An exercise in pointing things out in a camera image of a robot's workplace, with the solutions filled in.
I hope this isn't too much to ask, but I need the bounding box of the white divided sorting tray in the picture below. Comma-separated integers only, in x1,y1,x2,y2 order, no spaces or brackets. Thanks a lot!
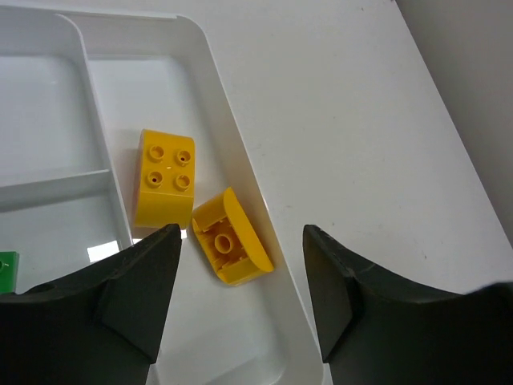
1,3,324,384

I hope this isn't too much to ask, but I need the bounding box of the green two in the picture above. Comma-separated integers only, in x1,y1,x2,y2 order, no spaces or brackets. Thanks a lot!
0,251,19,294

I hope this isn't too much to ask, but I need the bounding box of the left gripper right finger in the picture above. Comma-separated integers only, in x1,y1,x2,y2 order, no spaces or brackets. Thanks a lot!
303,225,512,384

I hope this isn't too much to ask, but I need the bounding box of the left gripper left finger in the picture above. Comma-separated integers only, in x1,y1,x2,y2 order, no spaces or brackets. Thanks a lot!
1,225,181,384

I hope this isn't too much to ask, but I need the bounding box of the yellow butterfly rounded brick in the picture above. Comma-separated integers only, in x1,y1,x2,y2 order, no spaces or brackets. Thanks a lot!
132,129,196,229

